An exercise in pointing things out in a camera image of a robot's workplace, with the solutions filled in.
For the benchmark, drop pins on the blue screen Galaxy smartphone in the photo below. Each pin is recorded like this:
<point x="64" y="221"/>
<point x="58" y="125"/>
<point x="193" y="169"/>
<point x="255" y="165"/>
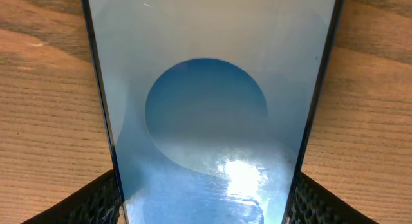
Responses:
<point x="208" y="104"/>

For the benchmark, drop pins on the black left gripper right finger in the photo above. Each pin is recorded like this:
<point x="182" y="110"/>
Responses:
<point x="313" y="204"/>

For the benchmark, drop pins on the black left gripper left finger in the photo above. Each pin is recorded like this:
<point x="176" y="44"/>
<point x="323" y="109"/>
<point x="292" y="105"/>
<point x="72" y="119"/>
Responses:
<point x="98" y="202"/>

